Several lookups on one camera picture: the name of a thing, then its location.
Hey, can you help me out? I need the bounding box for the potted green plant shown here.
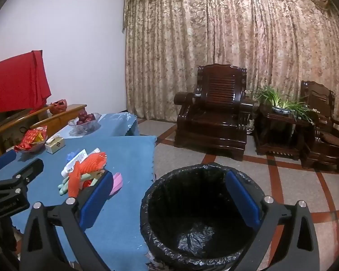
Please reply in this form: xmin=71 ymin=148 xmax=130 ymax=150
xmin=244 ymin=85 xmax=321 ymax=125

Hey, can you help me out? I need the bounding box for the white toothpaste box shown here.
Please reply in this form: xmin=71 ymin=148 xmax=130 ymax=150
xmin=61 ymin=149 xmax=88 ymax=177

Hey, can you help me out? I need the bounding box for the round bin with black bag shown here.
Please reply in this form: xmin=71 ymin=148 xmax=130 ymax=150
xmin=140 ymin=162 xmax=267 ymax=270

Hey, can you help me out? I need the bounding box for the glass snack dish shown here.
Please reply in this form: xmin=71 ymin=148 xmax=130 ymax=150
xmin=15 ymin=135 xmax=48 ymax=154

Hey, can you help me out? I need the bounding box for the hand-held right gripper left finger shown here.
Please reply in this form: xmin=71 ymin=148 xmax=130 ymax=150
xmin=19 ymin=170 xmax=114 ymax=271

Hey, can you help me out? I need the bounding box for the light wooden cabinet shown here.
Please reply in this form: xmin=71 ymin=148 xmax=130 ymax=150
xmin=0 ymin=104 xmax=87 ymax=159

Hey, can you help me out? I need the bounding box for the dark television screen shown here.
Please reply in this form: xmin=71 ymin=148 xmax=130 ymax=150
xmin=0 ymin=108 xmax=34 ymax=132

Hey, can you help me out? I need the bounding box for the blue felt tablecloth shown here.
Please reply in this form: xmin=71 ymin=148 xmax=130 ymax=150
xmin=0 ymin=135 xmax=158 ymax=271

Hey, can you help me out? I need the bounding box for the beige patterned curtain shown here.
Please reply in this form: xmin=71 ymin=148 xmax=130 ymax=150
xmin=122 ymin=0 xmax=339 ymax=136

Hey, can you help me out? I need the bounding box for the orange mesh net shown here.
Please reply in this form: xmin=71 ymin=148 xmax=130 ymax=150
xmin=68 ymin=152 xmax=107 ymax=198

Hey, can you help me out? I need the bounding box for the pink plastic piece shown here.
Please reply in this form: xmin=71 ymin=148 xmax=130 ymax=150
xmin=109 ymin=172 xmax=123 ymax=196

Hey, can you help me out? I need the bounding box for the green rubber glove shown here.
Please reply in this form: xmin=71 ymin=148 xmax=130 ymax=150
xmin=58 ymin=172 xmax=102 ymax=195

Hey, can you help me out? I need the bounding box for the light blue plastic table cover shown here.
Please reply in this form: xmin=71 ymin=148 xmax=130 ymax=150
xmin=58 ymin=112 xmax=140 ymax=139

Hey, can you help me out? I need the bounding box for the cushioned dark wooden armchair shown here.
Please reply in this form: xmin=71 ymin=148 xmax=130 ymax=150
xmin=299 ymin=80 xmax=339 ymax=173

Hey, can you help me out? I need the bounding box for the pile of red snack packets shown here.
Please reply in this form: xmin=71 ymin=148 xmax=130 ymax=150
xmin=14 ymin=126 xmax=48 ymax=151

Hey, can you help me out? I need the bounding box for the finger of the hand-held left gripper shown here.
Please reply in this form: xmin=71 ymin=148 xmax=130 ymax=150
xmin=0 ymin=158 xmax=44 ymax=195
xmin=0 ymin=150 xmax=17 ymax=182

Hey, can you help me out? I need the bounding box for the glass fruit bowl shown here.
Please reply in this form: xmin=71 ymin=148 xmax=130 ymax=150
xmin=68 ymin=113 xmax=102 ymax=136

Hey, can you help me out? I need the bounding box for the red cloth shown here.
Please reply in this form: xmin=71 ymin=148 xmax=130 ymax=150
xmin=0 ymin=50 xmax=52 ymax=116

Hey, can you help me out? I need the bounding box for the small white box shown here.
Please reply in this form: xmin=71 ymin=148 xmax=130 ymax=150
xmin=45 ymin=136 xmax=66 ymax=154

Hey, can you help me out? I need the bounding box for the dark wooden side table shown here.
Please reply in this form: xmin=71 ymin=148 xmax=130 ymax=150
xmin=254 ymin=103 xmax=320 ymax=161

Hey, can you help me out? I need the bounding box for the red ornament basket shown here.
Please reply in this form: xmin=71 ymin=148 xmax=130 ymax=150
xmin=50 ymin=99 xmax=68 ymax=115

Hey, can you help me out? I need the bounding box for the brown seat cushion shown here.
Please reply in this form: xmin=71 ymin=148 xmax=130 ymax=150
xmin=319 ymin=131 xmax=339 ymax=147

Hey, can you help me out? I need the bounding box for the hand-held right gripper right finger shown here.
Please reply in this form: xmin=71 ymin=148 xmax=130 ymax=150
xmin=225 ymin=171 xmax=320 ymax=271

